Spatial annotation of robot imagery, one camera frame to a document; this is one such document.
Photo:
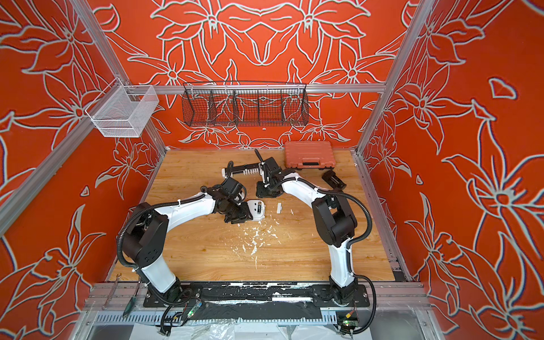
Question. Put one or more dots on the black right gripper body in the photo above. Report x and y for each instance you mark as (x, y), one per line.
(263, 171)

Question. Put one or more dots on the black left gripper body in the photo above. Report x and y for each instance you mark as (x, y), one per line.
(237, 212)

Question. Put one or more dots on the white alarm clock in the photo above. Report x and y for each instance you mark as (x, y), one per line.
(257, 209)

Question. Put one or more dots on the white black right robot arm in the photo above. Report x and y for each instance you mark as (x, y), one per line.
(341, 221)

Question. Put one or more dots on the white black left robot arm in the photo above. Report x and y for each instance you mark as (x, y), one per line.
(140, 242)

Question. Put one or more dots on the black white screwdriver bit holder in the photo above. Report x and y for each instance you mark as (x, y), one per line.
(247, 169)

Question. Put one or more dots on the red plastic tool case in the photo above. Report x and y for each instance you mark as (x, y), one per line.
(309, 155)

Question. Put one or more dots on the black small vise clamp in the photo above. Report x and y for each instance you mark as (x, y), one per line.
(331, 178)

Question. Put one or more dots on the clear plastic bag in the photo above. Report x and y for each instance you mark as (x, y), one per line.
(215, 331)

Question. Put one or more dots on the metal wrench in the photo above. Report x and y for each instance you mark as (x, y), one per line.
(111, 292)

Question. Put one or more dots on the black wire wall basket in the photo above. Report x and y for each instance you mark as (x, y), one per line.
(245, 104)

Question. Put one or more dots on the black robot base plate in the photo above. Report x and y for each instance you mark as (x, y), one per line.
(318, 294)

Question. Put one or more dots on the white wire wall basket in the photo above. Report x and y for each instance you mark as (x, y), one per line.
(118, 113)

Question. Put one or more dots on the green handled screwdriver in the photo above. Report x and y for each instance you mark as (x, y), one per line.
(132, 302)

